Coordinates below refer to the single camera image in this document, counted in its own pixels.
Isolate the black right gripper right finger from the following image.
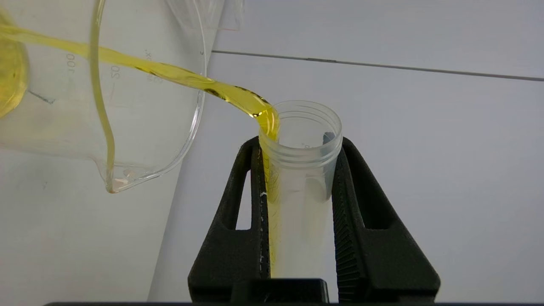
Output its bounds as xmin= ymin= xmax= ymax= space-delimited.
xmin=331 ymin=136 xmax=441 ymax=303

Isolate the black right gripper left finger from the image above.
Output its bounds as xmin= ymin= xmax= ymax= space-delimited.
xmin=188 ymin=136 xmax=272 ymax=303

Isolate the yellow pigment test tube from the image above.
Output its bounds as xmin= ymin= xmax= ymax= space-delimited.
xmin=258 ymin=100 xmax=343 ymax=281

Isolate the clear glass beaker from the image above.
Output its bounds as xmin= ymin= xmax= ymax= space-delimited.
xmin=0 ymin=0 xmax=208 ymax=194

